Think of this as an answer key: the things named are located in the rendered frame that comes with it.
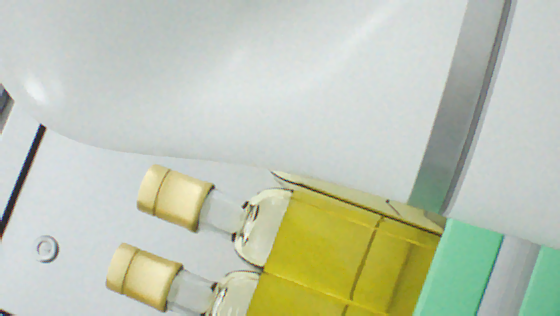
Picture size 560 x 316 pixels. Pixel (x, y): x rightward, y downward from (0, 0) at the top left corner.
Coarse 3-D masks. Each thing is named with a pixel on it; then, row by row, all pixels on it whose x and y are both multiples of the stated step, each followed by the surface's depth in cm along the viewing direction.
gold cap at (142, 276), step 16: (112, 256) 82; (128, 256) 82; (144, 256) 82; (160, 256) 83; (112, 272) 82; (128, 272) 82; (144, 272) 82; (160, 272) 82; (176, 272) 82; (112, 288) 83; (128, 288) 82; (144, 288) 82; (160, 288) 81; (160, 304) 82
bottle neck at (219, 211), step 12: (216, 192) 84; (204, 204) 83; (216, 204) 83; (228, 204) 83; (240, 204) 83; (204, 216) 83; (216, 216) 83; (228, 216) 83; (204, 228) 84; (216, 228) 83; (228, 228) 83
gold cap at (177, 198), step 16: (144, 176) 83; (160, 176) 83; (176, 176) 84; (144, 192) 83; (160, 192) 83; (176, 192) 83; (192, 192) 83; (144, 208) 84; (160, 208) 83; (176, 208) 83; (192, 208) 83; (176, 224) 84; (192, 224) 83
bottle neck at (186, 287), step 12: (180, 276) 82; (192, 276) 82; (180, 288) 82; (192, 288) 82; (204, 288) 82; (168, 300) 82; (180, 300) 82; (192, 300) 82; (204, 300) 81; (180, 312) 82; (192, 312) 82
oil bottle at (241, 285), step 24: (216, 288) 81; (240, 288) 80; (264, 288) 80; (288, 288) 80; (216, 312) 80; (240, 312) 80; (264, 312) 80; (288, 312) 80; (312, 312) 80; (336, 312) 80; (360, 312) 80
